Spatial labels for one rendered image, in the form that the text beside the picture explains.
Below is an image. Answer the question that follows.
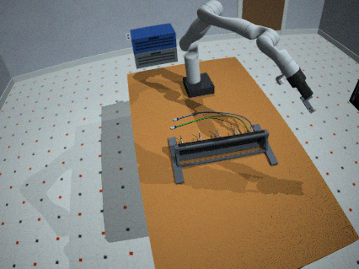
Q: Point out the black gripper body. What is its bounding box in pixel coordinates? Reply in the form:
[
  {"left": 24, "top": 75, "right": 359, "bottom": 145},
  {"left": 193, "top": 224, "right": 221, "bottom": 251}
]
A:
[{"left": 276, "top": 59, "right": 313, "bottom": 100}]

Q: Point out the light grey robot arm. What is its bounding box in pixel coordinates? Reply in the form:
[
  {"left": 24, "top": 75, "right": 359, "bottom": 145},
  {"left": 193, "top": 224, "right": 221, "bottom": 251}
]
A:
[{"left": 179, "top": 0, "right": 292, "bottom": 83}]

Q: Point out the dark grey rack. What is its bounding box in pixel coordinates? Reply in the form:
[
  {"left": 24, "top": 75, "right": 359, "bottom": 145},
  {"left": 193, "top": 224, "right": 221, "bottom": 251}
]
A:
[{"left": 169, "top": 124, "right": 278, "bottom": 184}]

